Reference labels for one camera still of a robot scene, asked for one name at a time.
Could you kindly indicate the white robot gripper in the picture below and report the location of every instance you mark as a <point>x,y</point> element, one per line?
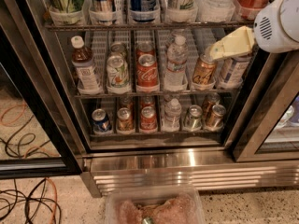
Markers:
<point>271,32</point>

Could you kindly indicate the water bottle top shelf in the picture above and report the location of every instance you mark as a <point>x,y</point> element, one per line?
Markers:
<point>216,10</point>

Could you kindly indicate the water bottle shelf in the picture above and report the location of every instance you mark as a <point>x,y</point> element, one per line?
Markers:
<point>176,60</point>
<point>216,10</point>
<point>172,113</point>

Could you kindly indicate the gold can middle shelf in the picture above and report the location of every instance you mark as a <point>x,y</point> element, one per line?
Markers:
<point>203,73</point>

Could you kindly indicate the right glass fridge door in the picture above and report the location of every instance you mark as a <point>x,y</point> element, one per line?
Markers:
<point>266,127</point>

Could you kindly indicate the glass fridge door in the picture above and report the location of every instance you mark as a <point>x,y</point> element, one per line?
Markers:
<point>38,135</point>
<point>266,127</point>

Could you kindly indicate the white floral can top shelf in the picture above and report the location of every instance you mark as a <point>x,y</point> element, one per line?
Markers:
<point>180,10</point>

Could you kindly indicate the white floral can shelf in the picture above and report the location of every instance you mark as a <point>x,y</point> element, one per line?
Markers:
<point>117,74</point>
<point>180,10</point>

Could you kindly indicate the water bottle middle shelf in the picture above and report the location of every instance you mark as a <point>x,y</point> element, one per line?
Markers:
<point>176,60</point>

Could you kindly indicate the gold can bottom right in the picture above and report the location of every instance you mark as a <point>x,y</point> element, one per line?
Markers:
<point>214,119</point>

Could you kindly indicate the gold can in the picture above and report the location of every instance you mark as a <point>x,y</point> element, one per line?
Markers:
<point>125,120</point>
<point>214,119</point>

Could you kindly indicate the silver can bottom shelf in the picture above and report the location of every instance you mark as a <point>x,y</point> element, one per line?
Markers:
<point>193,118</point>

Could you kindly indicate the red coke can middle shelf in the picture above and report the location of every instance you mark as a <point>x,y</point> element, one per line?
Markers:
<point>147,73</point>

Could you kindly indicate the water bottle bottom shelf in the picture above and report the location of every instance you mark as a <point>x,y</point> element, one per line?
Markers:
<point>172,113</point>

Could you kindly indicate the blue pepsi can top shelf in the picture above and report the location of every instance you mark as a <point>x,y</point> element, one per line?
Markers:
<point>143,10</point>

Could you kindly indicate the blue pepsi can shelf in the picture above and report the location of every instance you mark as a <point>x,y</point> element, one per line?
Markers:
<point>101,122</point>
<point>143,10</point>

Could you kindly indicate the red coke can bottom shelf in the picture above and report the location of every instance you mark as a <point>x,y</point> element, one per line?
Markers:
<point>148,120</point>

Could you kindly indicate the white floral can middle shelf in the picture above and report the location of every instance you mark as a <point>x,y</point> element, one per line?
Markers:
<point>117,74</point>

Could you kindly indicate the red bull can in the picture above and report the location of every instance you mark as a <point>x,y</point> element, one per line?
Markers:
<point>103,12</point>

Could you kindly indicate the gold can bottom left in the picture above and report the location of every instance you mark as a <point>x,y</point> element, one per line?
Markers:
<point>125,120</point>

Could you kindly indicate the blue pepsi can bottom shelf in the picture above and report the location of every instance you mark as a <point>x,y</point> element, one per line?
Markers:
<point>101,122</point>

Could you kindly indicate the green can top shelf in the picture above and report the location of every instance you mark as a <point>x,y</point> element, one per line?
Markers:
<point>66,12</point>

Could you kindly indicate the steel fridge base grille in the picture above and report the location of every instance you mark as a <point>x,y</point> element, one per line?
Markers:
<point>205,169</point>

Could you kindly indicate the left glass fridge door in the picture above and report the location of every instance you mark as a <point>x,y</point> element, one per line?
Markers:
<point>38,135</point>

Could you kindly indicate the right tea bottle white cap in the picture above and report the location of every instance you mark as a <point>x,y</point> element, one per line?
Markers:
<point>232,71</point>

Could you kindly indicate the tea bottle white cap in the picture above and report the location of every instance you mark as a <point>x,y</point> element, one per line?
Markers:
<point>232,71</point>
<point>87,71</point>

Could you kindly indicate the left tea bottle white cap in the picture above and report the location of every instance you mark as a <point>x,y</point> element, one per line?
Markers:
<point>87,71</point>

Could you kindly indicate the clear plastic food container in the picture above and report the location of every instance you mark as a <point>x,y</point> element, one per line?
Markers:
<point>155,205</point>

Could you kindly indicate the middle wire shelf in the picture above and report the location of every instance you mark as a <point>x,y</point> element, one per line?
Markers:
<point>154,93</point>

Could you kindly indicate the wire shelf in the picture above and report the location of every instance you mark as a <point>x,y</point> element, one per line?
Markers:
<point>154,93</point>
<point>148,26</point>

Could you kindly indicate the top wire shelf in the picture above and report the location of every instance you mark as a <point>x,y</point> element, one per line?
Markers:
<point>148,26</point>

